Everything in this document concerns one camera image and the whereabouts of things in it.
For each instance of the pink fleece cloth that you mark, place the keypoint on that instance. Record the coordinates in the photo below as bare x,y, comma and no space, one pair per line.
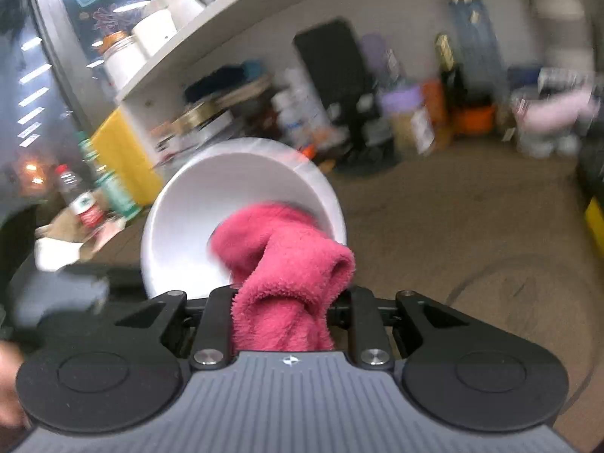
283,283

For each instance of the white bottle blue label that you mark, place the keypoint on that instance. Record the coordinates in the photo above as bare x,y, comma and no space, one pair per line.
288,115

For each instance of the black coffee maker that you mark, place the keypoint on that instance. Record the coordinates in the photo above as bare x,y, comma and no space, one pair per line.
330,66

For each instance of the person's left hand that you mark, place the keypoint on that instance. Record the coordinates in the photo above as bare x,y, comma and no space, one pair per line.
9,382

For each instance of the purple lid jar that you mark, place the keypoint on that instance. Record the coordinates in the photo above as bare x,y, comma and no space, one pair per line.
406,122

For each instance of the green label bottle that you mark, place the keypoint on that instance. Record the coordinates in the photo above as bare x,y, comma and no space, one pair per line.
115,193

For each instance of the orange basin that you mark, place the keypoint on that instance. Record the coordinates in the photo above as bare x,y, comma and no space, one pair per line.
474,120

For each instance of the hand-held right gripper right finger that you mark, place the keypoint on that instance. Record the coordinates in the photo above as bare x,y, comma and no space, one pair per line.
364,316

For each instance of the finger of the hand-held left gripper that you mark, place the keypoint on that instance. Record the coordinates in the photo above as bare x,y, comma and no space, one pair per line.
126,284

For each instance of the white shelf unit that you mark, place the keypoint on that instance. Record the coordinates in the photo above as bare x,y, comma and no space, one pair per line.
245,14

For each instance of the lavender container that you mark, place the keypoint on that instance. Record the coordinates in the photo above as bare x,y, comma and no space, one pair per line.
380,59

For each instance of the pale pink cloth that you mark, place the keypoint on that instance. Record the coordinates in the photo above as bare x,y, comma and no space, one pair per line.
552,113

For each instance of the red label bottle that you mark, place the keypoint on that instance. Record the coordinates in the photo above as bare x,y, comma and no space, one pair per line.
82,207

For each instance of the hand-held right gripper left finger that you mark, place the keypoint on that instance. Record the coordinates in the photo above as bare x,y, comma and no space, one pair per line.
219,314

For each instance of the dark bottle gold cap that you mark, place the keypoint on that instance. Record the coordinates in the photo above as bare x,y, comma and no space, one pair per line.
447,80

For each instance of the large white plastic bottle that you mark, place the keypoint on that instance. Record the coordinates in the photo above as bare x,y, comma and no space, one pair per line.
306,99

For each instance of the white cylinder container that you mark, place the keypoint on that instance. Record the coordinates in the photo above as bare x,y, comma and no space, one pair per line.
155,33

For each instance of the gold round tin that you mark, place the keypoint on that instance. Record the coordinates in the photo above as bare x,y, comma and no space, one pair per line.
200,115

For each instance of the orange lid glass jar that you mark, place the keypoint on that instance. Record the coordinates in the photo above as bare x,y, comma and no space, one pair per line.
123,61

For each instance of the white pot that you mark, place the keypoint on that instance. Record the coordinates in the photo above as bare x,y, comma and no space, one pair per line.
181,2

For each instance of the white bowl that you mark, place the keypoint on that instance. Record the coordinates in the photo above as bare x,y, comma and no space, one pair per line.
198,207

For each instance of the blue grey box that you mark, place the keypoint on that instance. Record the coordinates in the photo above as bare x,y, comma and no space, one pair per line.
476,47

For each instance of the white paper bag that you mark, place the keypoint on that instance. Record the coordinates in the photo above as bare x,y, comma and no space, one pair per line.
56,252

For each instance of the yellow box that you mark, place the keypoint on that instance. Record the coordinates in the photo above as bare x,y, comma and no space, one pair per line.
122,155

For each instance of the orange bottle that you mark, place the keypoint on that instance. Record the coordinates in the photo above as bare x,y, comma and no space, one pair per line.
312,152

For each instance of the glass window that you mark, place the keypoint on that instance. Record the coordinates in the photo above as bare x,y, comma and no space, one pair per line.
28,80

